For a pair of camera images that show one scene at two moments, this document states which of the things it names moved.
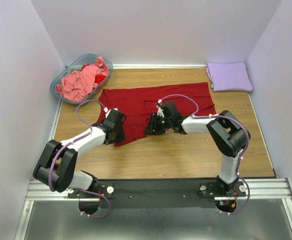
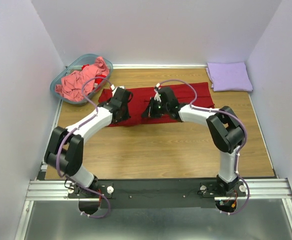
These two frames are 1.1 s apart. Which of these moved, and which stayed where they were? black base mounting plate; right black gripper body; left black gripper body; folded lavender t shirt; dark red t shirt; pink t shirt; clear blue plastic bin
Moved: dark red t shirt; right black gripper body; left black gripper body
Stayed: pink t shirt; clear blue plastic bin; black base mounting plate; folded lavender t shirt
